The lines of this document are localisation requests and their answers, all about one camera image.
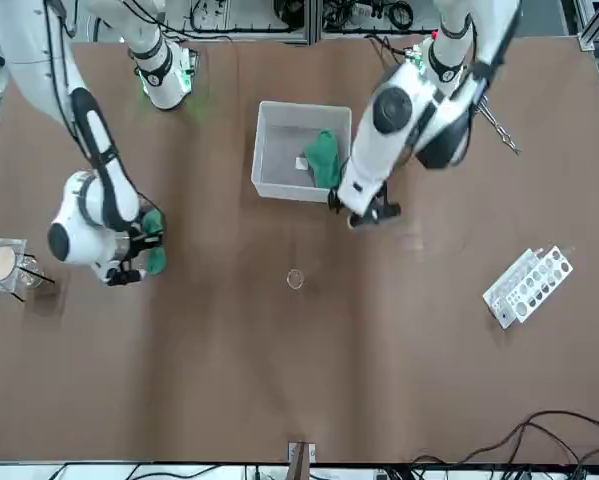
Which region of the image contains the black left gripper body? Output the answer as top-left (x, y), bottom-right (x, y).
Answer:
top-left (348, 212), bottom-right (380, 230)

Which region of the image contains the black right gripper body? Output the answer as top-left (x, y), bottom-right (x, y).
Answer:
top-left (123, 224), bottom-right (148, 272)

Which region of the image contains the green cloth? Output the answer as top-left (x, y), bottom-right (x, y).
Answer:
top-left (303, 128), bottom-right (343, 190)
top-left (139, 208), bottom-right (169, 276)

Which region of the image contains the translucent white plastic box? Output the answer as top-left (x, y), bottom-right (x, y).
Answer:
top-left (251, 100), bottom-right (354, 205)

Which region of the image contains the white test tube rack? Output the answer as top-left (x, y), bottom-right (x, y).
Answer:
top-left (482, 245), bottom-right (575, 330)

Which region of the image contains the small clear glass vessel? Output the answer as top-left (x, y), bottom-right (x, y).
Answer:
top-left (17, 253), bottom-right (45, 290)

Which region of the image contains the aluminium frame post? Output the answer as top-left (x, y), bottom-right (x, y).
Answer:
top-left (287, 441), bottom-right (318, 480)
top-left (301, 0), bottom-right (324, 47)

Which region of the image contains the black cable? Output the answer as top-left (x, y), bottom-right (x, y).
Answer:
top-left (412, 409), bottom-right (599, 469)

